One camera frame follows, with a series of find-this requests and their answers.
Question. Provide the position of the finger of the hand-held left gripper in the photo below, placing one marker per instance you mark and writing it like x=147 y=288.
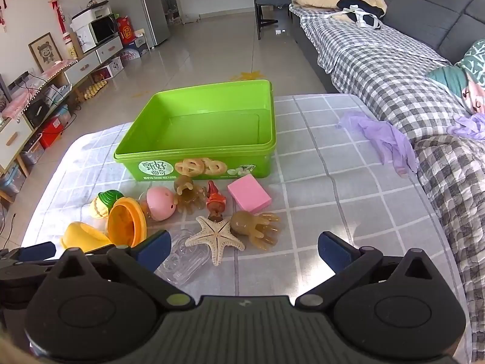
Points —
x=38 y=251

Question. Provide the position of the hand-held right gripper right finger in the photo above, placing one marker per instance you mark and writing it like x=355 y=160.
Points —
x=337 y=252

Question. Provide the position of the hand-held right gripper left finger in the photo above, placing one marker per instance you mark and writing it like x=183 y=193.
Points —
x=151 y=250

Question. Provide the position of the clear plastic case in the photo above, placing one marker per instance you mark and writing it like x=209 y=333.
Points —
x=189 y=261

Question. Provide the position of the orange plastic lid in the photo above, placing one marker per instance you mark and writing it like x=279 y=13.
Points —
x=125 y=220

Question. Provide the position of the yellow plastic cup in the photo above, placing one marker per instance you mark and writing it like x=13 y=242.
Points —
x=83 y=235

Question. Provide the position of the pink clear capsule toy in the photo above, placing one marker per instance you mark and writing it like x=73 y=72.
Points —
x=161 y=203

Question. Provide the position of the beige starfish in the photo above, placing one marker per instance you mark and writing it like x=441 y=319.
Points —
x=214 y=235

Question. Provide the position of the yellow green toy corn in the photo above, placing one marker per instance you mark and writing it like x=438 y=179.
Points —
x=108 y=197

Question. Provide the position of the red toy lobster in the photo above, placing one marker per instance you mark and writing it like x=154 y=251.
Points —
x=216 y=201

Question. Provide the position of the brown antler toy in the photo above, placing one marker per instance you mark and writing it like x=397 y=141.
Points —
x=246 y=223

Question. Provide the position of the pink rectangular block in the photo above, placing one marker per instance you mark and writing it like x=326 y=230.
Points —
x=248 y=193

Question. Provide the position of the green plastic box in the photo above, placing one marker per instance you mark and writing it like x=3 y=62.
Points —
x=197 y=129

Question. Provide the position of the grey grid tablecloth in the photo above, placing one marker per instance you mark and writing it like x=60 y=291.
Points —
x=322 y=216

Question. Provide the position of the red storage box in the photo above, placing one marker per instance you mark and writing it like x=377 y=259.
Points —
x=53 y=131

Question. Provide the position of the row of yellow toys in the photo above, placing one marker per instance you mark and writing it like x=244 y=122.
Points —
x=94 y=89

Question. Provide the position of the pink lace cloth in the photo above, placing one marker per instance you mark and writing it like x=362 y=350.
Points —
x=49 y=74

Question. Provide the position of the white cardboard box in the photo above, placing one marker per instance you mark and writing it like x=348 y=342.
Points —
x=111 y=67

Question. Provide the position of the white wooden cabinet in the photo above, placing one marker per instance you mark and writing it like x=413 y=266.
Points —
x=81 y=66

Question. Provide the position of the grey sofa with plaid cover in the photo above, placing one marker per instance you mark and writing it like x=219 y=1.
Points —
x=379 y=64

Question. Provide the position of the framed cartoon picture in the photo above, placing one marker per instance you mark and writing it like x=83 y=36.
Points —
x=44 y=53

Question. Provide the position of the white printed carton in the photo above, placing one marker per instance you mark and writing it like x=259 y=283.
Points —
x=136 y=47

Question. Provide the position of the red gift box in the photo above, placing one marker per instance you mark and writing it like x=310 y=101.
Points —
x=125 y=30

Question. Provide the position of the teal patterned cushion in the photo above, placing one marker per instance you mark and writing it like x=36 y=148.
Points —
x=473 y=60

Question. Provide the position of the red knot ornament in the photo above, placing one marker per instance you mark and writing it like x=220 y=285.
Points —
x=3 y=7

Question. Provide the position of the silver fridge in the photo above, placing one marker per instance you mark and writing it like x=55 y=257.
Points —
x=151 y=3

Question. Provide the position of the black cloth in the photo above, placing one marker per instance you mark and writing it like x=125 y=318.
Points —
x=363 y=5

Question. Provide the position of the dark grey sofa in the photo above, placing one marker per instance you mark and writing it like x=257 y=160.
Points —
x=416 y=3

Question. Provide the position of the red wall garland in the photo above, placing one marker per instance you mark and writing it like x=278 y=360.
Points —
x=57 y=0

